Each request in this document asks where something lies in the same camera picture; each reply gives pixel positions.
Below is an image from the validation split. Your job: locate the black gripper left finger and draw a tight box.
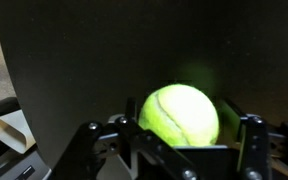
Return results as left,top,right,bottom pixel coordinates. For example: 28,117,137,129
51,96,198,180

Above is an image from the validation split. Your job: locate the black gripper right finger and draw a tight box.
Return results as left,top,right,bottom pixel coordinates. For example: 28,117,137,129
218,99,288,180

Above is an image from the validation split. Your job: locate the yellow-green tennis ball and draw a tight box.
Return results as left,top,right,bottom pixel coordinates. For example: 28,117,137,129
138,84,219,147

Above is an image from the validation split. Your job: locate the round black table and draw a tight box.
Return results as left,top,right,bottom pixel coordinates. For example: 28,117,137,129
0,0,288,165

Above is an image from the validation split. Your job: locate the small white waste bin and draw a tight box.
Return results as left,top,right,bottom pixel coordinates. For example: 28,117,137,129
0,110,36,154

